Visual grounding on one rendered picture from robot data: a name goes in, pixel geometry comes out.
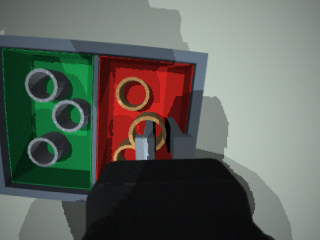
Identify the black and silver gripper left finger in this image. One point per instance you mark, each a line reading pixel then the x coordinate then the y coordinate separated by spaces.
pixel 145 144

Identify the bronze bushing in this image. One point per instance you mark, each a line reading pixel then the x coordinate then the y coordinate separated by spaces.
pixel 120 94
pixel 160 140
pixel 124 144

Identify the dark grey metal sleeve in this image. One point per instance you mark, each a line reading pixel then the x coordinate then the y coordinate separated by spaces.
pixel 41 156
pixel 61 119
pixel 34 85

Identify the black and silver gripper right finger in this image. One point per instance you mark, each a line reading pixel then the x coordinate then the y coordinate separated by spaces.
pixel 178 144

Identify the red and green divided bin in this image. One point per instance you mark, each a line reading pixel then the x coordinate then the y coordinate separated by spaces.
pixel 175 79

